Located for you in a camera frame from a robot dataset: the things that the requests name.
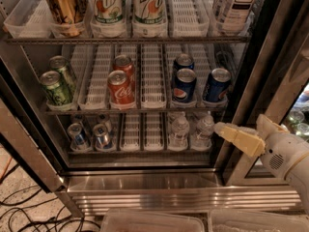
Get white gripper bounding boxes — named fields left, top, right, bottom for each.
left=213, top=114, right=309, bottom=180

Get blue pepsi can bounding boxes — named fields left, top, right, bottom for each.
left=203, top=68, right=231, bottom=102
left=173, top=53, right=194, bottom=74
left=172, top=69, right=197, bottom=103

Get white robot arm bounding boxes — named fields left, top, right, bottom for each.
left=214, top=114, right=309, bottom=214

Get glass fridge door right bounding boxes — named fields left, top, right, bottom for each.
left=221, top=0, right=309, bottom=187

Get blue pepsi can front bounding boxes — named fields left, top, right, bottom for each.
left=172, top=69, right=197, bottom=103

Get red coca-cola can front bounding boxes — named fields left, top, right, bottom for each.
left=107, top=71, right=134, bottom=104

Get red coca-cola can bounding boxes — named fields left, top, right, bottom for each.
left=113, top=54, right=135, bottom=82
left=107, top=71, right=134, bottom=104

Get red coca-cola can rear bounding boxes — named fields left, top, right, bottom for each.
left=113, top=54, right=135, bottom=82

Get blue silver can front right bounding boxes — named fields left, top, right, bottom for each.
left=93, top=124, right=112, bottom=151

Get blue silver can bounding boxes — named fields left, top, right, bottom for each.
left=93, top=124, right=112, bottom=151
left=68, top=123, right=91, bottom=150

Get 7up can right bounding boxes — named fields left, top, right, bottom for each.
left=133, top=0, right=164, bottom=24

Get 7up can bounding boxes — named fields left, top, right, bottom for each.
left=133, top=0, right=164, bottom=24
left=91, top=0, right=124, bottom=24

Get blue silver can front left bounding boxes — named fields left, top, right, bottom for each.
left=68, top=123, right=91, bottom=150

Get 7up can left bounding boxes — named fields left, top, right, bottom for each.
left=91, top=0, right=124, bottom=24

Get green soda can front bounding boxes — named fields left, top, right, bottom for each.
left=40, top=71, right=72, bottom=106

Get green soda can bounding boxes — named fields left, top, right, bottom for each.
left=49, top=55, right=76, bottom=94
left=40, top=71, right=72, bottom=106

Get green soda can rear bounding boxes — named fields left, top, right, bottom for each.
left=49, top=55, right=76, bottom=94

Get gold tall can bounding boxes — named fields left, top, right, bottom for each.
left=46, top=0, right=84, bottom=37

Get steel fridge door left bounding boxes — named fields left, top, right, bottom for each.
left=0, top=75, right=68, bottom=192

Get clear water bottle right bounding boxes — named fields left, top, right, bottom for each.
left=191, top=115, right=214, bottom=151

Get clear water bottle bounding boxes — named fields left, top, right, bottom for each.
left=191, top=115, right=214, bottom=151
left=169, top=116, right=189, bottom=151

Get clear water bottle left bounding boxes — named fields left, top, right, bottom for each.
left=169, top=116, right=189, bottom=151

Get clear plastic bin right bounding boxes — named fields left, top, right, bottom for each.
left=208, top=209, right=309, bottom=232

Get clear plastic bin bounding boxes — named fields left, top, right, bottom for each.
left=208, top=209, right=309, bottom=232
left=99, top=209, right=205, bottom=232

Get white tea bottle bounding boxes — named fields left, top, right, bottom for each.
left=213, top=0, right=255, bottom=35

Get clear plastic bin left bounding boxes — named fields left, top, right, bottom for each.
left=99, top=209, right=205, bottom=232

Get top wire shelf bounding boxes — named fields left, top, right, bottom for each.
left=4, top=36, right=251, bottom=45

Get wire shelf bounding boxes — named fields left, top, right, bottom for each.
left=44, top=107, right=226, bottom=115
left=4, top=36, right=251, bottom=45

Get middle wire shelf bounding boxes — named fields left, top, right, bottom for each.
left=44, top=107, right=226, bottom=115

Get black floor cables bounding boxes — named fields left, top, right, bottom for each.
left=0, top=162, right=101, bottom=232

